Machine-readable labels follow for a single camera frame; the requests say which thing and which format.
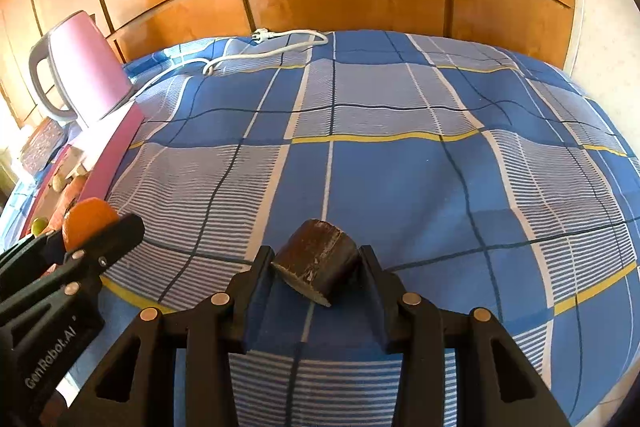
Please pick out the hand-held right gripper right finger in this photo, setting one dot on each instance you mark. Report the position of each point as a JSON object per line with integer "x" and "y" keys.
{"x": 375, "y": 312}

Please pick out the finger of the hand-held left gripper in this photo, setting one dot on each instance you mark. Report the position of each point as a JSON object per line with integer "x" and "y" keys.
{"x": 117, "y": 234}
{"x": 30, "y": 254}

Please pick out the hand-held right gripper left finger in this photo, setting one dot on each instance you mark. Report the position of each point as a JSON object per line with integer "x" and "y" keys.
{"x": 257, "y": 312}

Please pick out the small orange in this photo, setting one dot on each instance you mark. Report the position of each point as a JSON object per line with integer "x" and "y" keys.
{"x": 87, "y": 219}

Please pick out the carrot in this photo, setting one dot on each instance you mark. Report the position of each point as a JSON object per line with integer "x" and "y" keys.
{"x": 75, "y": 193}

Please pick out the dark brown cylinder chunk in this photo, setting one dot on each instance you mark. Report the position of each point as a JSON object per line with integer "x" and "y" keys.
{"x": 320, "y": 257}

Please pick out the pink box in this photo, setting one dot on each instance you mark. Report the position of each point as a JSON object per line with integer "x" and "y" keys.
{"x": 117, "y": 147}

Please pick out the green grape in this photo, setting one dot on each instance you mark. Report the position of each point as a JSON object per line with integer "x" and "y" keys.
{"x": 39, "y": 224}

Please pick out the blue checked bedsheet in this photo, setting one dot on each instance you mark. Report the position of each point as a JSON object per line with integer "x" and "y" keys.
{"x": 400, "y": 207}

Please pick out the brown patterned box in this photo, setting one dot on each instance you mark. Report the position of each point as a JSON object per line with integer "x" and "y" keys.
{"x": 42, "y": 144}

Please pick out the pink electric kettle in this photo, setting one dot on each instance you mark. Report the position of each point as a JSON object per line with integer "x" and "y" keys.
{"x": 85, "y": 67}

